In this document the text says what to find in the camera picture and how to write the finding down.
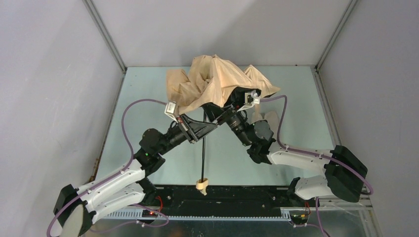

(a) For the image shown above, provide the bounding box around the beige umbrella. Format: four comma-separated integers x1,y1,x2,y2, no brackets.
166,54,282,196

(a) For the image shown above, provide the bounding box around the beige umbrella sleeve cover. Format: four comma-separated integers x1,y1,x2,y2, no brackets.
251,111,280,134

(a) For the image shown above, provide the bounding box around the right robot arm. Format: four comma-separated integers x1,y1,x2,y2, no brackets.
203,103,368,202

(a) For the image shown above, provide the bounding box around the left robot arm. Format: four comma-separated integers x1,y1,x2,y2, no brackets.
47,115,219,237

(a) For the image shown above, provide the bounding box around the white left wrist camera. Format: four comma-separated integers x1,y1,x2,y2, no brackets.
165,101,179,121

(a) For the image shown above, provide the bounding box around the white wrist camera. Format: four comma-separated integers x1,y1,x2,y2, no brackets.
165,101,179,121
237,90,261,112

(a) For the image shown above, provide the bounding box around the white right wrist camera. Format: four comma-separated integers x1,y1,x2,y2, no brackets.
237,90,261,112

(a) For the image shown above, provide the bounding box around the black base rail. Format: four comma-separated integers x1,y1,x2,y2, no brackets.
140,185,306,218

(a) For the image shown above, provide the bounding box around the aluminium frame rail right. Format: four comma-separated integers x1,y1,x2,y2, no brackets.
311,0,360,146

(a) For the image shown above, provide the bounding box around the aluminium frame rail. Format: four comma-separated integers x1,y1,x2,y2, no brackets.
82,0,127,74
311,0,360,146

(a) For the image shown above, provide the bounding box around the grey slotted cable duct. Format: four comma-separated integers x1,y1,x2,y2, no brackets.
104,209,292,220

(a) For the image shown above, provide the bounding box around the aluminium frame rail left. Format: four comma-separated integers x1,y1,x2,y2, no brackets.
82,0,127,74

